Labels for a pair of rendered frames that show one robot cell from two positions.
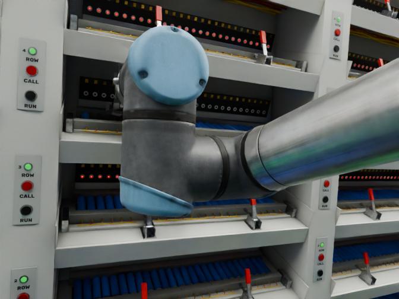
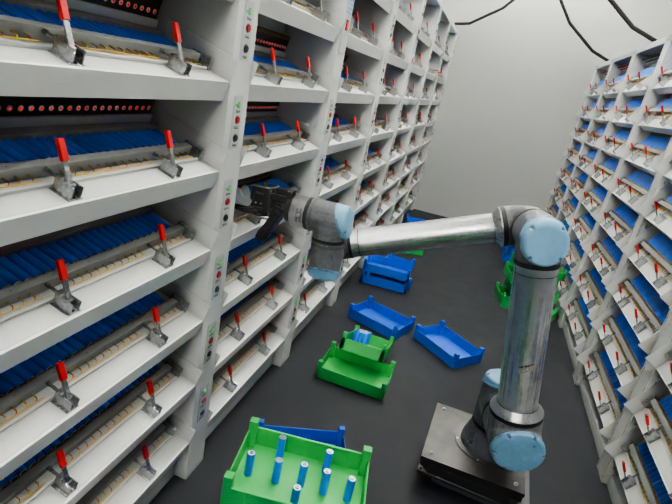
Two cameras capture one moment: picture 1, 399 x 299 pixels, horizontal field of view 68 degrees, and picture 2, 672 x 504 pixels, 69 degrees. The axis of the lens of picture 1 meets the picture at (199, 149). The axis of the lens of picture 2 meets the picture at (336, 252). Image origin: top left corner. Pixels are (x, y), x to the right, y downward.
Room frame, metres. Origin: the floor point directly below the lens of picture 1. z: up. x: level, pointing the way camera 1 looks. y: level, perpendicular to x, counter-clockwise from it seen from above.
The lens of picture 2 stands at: (-0.43, 1.07, 1.21)
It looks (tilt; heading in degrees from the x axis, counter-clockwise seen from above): 20 degrees down; 307
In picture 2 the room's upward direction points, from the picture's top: 12 degrees clockwise
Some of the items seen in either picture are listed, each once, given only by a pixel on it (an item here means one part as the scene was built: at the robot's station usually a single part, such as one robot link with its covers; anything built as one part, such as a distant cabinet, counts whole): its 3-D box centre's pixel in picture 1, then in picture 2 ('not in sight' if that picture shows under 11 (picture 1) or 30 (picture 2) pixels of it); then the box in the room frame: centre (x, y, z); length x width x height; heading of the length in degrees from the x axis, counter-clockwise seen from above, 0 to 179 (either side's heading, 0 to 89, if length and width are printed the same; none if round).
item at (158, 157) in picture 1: (165, 164); (326, 256); (0.37, 0.04, 0.73); 0.12 x 0.09 x 0.12; 123
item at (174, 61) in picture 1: (160, 76); (329, 219); (0.38, 0.05, 0.84); 0.12 x 0.09 x 0.10; 22
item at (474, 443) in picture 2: not in sight; (492, 432); (-0.09, -0.45, 0.18); 0.19 x 0.19 x 0.10
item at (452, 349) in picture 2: not in sight; (447, 342); (0.41, -1.14, 0.04); 0.30 x 0.20 x 0.08; 164
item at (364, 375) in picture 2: not in sight; (356, 369); (0.54, -0.53, 0.04); 0.30 x 0.20 x 0.08; 23
